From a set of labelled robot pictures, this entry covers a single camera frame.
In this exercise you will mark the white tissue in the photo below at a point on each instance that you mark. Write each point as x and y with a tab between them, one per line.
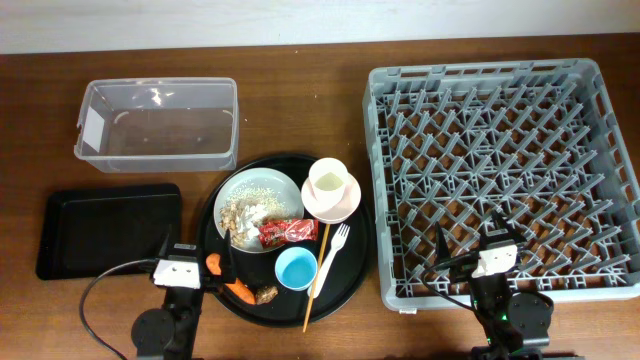
250	219

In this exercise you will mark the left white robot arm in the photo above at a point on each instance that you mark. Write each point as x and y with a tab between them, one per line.
169	332

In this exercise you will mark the blue plastic cup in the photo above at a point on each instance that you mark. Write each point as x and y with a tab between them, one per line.
296	268

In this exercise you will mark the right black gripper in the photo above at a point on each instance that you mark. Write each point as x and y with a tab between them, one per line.
442	252

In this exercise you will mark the pink saucer plate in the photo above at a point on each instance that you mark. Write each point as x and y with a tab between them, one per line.
339	212

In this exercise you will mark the white plastic fork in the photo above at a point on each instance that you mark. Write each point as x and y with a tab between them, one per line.
337	243

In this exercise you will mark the grey plate with food scraps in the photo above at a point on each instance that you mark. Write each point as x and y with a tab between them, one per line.
266	186

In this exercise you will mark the orange carrot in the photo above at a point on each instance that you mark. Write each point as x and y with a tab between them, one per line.
238	288

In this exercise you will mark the grey dishwasher rack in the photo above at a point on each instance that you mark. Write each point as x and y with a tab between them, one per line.
536	141

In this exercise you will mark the wooden chopstick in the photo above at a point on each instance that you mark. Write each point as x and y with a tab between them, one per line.
316	278

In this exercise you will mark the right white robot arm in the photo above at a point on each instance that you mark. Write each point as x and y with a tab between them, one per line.
515	323

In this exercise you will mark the round black serving tray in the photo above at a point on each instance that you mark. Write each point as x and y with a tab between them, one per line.
346	273

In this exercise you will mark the red snack wrapper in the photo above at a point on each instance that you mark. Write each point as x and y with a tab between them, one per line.
278	232

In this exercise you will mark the brown food chunk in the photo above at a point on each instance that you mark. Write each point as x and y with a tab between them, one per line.
266	294

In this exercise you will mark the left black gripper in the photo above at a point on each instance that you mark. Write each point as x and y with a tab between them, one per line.
227	272

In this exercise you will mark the black rectangular tray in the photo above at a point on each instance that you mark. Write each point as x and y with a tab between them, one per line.
88	231

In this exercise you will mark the clear plastic bin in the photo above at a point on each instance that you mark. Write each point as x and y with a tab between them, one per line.
155	125

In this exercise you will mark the cream plastic cup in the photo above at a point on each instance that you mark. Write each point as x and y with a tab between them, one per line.
328	177

